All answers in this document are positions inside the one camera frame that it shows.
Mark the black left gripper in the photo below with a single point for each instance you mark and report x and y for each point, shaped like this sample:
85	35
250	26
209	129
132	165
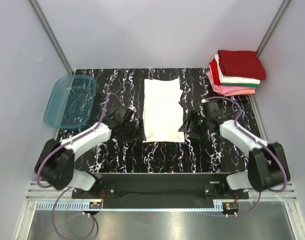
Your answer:
133	123

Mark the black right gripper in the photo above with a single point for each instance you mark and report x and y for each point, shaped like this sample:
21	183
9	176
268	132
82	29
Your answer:
196	134

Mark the white t-shirt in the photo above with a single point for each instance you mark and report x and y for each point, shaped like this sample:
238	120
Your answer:
162	111

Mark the teal plastic bin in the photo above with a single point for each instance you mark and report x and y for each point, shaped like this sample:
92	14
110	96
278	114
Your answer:
70	103

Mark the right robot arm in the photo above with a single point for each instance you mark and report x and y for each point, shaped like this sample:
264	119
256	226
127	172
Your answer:
267	163

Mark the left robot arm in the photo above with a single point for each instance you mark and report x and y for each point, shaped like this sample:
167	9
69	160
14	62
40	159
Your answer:
56	163

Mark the pink folded shirt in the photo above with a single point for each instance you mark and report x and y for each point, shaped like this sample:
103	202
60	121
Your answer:
228	91

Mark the green folded shirt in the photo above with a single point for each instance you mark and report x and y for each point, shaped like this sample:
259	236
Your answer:
240	85

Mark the dark red folded shirt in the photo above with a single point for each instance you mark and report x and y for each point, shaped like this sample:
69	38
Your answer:
241	63

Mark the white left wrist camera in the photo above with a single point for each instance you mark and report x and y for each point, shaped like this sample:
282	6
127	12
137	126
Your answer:
132	108

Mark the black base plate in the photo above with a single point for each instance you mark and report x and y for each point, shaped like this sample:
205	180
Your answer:
210	186

